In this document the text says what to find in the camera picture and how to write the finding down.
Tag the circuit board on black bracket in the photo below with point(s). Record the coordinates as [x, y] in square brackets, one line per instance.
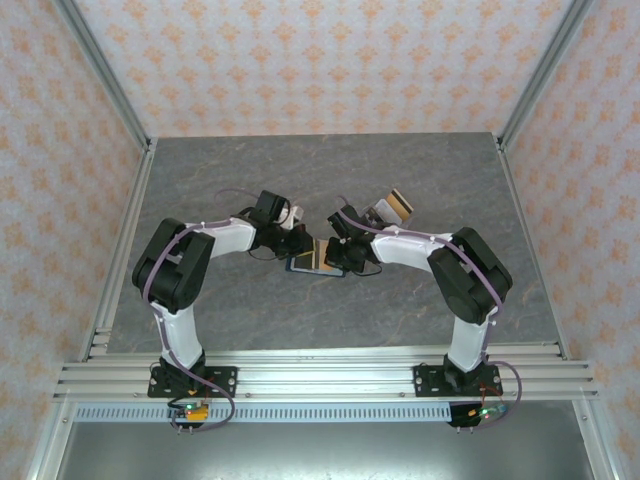
[487, 412]

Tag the aluminium frame post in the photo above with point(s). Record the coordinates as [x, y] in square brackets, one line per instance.
[544, 70]
[103, 70]

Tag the circuit board with yellow connector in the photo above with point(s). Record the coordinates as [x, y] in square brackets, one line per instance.
[197, 412]

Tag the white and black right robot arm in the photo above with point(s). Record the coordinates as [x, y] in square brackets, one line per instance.
[470, 275]

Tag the aluminium table edge rail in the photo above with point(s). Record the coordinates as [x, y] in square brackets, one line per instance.
[325, 352]

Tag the short aluminium frame bar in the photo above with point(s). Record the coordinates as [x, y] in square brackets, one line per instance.
[50, 445]
[596, 445]

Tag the grey metal panel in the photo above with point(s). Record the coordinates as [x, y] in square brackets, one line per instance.
[325, 455]

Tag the wide aluminium mounting rail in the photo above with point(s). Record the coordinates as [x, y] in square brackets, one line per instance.
[325, 382]

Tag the blue card holder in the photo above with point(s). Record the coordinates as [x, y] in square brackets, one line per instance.
[289, 265]

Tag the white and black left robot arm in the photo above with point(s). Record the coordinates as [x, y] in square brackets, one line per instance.
[175, 265]

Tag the orange card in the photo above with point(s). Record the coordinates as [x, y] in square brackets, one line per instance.
[324, 260]

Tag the gold card with brown stripe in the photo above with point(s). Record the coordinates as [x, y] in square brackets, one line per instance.
[400, 205]

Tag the aluminium side rail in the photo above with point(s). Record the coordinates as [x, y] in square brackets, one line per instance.
[134, 210]
[515, 185]

